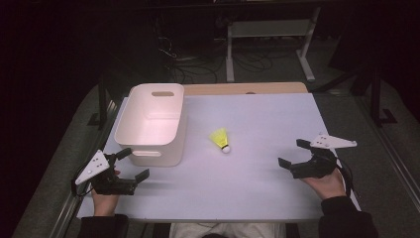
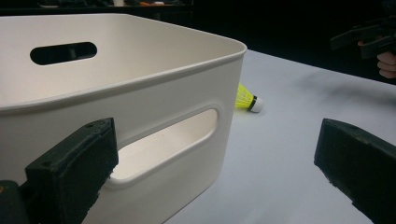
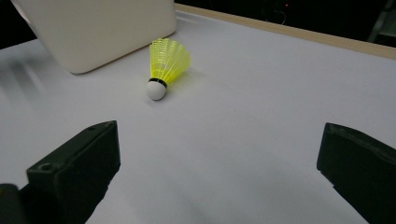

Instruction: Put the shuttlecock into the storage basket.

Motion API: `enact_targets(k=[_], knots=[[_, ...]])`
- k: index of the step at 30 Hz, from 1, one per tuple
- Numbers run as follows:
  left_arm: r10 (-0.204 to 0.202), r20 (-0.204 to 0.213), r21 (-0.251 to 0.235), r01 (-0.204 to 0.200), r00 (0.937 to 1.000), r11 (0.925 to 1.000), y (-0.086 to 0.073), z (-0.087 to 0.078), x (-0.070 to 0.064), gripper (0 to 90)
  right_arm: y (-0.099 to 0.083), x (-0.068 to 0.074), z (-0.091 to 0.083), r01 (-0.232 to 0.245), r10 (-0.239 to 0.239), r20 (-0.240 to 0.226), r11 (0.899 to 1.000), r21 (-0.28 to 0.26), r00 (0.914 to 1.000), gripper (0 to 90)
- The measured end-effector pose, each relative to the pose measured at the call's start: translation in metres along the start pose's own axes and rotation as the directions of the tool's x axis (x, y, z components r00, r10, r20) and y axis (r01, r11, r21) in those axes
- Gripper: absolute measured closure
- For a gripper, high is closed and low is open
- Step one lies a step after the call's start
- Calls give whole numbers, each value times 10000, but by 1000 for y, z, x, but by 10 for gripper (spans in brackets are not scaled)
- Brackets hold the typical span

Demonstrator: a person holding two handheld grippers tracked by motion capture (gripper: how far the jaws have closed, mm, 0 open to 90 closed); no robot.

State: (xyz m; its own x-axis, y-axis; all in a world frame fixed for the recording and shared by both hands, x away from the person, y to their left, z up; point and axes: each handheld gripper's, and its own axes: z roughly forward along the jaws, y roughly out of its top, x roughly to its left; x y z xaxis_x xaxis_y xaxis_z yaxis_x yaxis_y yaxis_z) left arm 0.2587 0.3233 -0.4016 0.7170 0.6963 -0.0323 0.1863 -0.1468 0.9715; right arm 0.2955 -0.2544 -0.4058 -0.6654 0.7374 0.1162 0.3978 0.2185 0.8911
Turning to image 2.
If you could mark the white cup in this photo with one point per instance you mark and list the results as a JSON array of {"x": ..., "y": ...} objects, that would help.
[{"x": 118, "y": 2}]

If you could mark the orange object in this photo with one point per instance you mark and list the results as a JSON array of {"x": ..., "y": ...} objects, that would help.
[{"x": 151, "y": 3}]

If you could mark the white plastic storage bin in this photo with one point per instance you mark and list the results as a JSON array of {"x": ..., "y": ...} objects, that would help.
[{"x": 186, "y": 87}]

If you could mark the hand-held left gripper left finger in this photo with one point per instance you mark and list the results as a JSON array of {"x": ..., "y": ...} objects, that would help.
[{"x": 71, "y": 168}]

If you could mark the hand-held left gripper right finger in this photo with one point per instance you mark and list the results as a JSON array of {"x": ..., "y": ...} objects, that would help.
[{"x": 361, "y": 165}]

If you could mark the yellow shuttlecock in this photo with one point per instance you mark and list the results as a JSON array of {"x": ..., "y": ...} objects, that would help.
[{"x": 244, "y": 99}]

